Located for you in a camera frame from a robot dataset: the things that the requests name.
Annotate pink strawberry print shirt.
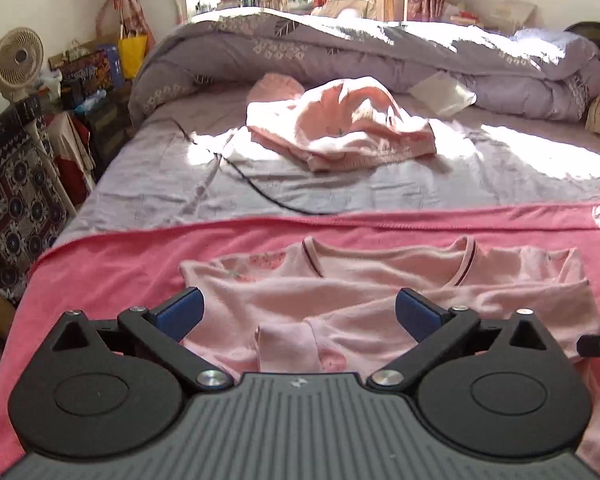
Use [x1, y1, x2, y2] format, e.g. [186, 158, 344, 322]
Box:
[178, 235, 600, 476]

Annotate pink fleece blanket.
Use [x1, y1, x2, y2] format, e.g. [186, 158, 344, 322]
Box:
[0, 203, 600, 473]

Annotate grey patterned bed sheet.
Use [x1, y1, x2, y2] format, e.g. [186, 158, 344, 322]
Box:
[61, 87, 600, 242]

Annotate purple patterned duvet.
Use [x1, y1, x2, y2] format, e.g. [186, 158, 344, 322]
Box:
[129, 6, 600, 126]

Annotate pink strawberry pajama pants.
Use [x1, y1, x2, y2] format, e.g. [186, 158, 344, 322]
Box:
[246, 73, 437, 172]

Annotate white desk fan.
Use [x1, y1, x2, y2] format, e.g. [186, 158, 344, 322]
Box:
[0, 27, 44, 103]

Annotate yellow shopping bag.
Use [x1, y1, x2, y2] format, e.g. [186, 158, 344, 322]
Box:
[118, 32, 148, 80]

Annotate plaid tied curtain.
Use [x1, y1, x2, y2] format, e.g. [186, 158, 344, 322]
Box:
[112, 0, 155, 52]

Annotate black cable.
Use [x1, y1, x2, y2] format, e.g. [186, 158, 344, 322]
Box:
[172, 117, 336, 217]

